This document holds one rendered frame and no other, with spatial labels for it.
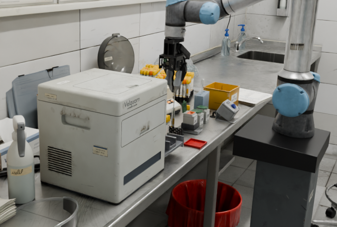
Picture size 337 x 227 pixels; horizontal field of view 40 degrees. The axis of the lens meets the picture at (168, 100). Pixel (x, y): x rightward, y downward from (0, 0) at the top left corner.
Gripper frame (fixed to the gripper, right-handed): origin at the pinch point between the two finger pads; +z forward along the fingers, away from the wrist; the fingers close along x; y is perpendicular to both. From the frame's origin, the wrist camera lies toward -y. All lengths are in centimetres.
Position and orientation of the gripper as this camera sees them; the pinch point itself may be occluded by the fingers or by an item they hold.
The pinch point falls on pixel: (174, 88)
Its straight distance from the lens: 179.3
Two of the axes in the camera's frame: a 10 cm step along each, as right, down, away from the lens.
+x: 9.0, 1.6, -4.1
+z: -0.4, 9.6, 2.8
